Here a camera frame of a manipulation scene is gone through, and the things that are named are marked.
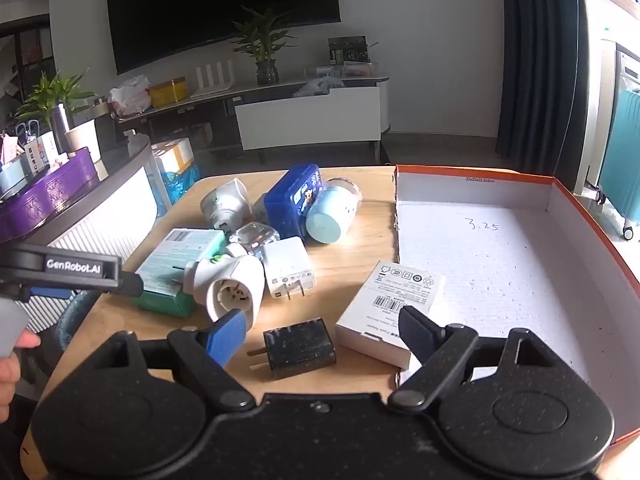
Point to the white router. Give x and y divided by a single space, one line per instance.
212 77

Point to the grey blue chair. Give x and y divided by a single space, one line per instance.
75 325

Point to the white plastic bag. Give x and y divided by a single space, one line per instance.
129 96

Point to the teal suitcase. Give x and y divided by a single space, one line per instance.
622 160

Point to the blue and white bag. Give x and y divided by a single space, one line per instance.
317 87

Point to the scissors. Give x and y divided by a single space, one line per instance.
27 129

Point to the light blue toothpick jar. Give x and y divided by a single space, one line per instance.
325 222

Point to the orange-rimmed cardboard box lid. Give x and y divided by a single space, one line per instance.
500 270

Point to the white cup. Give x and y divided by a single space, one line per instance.
82 141

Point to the clear plastic container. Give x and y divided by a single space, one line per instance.
255 235

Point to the light blue cup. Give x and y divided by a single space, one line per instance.
11 179

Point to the green plant in steel vase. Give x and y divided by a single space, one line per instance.
61 125

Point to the blue printed box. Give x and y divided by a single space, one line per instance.
285 205

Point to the black and green box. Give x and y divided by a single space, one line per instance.
347 51

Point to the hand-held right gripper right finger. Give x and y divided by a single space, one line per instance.
417 332

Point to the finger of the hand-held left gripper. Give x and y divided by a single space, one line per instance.
50 293
132 284

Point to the potted plant glass vase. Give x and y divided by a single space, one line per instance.
267 72

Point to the person's left hand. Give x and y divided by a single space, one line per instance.
7 385

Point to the blue plastic bag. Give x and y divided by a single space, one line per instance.
177 185

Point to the white cabinet panel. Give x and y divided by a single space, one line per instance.
597 110

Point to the white flat-pin charger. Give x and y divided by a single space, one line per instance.
287 265

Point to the cardboard box yellow tape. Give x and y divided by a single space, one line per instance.
172 156

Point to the glass jar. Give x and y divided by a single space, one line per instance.
101 106

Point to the white round socket adapter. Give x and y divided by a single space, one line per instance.
235 290

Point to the small white barcode box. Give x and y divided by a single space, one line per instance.
370 320

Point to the dark curtain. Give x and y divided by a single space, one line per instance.
540 70

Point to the white TV stand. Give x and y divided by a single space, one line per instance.
310 115

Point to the clear storage boxes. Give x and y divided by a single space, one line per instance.
350 70

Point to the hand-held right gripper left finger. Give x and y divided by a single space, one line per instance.
227 335

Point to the black television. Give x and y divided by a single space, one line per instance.
220 10

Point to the curved white counter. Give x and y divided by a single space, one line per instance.
100 220

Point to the purple tray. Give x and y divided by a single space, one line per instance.
55 192

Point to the green and white box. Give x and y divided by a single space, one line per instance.
170 265

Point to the white plug adapter green dot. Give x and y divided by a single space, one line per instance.
222 205

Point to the white washing machine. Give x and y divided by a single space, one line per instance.
629 72

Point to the black charger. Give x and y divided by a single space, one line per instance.
297 347

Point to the small white printed boxes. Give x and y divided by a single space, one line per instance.
40 152

